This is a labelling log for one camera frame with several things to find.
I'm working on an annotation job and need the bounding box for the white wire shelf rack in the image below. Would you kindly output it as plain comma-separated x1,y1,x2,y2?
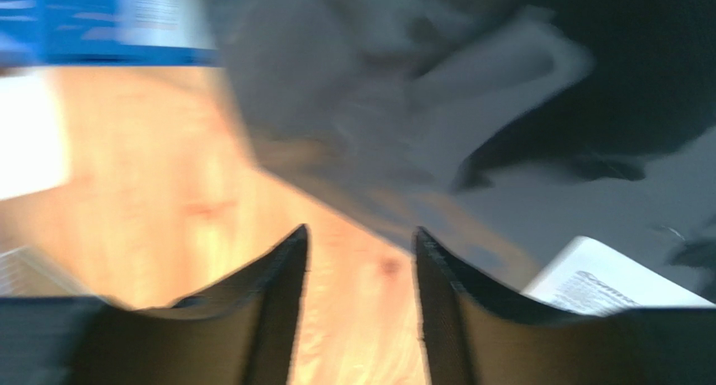
1,246,92,298

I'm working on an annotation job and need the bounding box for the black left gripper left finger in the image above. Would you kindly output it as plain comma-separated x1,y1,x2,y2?
1,225,309,384

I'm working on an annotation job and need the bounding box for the blue file organizer rack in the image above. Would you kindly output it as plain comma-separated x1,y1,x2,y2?
1,0,216,67

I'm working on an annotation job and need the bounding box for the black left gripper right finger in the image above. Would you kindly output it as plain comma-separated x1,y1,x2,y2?
413,229,715,384

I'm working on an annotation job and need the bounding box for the white three drawer organizer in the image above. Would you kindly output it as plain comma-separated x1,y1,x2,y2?
1,67,70,200

